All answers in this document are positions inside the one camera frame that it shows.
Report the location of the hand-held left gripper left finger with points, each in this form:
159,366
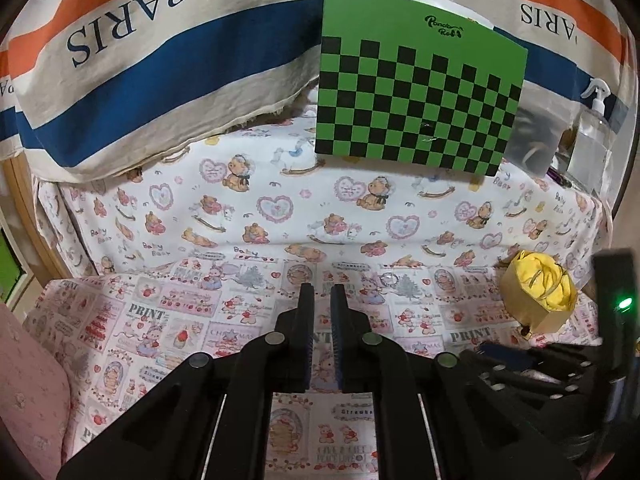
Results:
307,345

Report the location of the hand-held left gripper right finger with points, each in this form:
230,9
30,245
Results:
337,345

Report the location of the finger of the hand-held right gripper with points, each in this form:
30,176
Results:
505,352
505,385

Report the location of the gold bag with yellow lining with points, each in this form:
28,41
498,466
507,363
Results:
537,285

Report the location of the bear print bed sheet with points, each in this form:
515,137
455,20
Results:
300,210

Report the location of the strawberry print cloth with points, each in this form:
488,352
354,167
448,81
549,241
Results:
150,330

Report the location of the purple pen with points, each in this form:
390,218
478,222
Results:
560,177

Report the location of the clear spray bottle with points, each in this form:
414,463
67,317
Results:
590,145

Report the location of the clear plastic container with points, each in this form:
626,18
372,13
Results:
537,140

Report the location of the green black checkered board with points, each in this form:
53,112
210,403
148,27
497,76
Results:
420,85

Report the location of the pink cushion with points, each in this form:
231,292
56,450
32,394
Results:
30,390

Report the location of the green panel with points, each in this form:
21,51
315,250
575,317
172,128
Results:
9,270

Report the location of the striped orange blue cloth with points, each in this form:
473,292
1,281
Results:
555,25
150,55

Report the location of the wooden frame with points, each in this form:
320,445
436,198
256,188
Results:
35,230

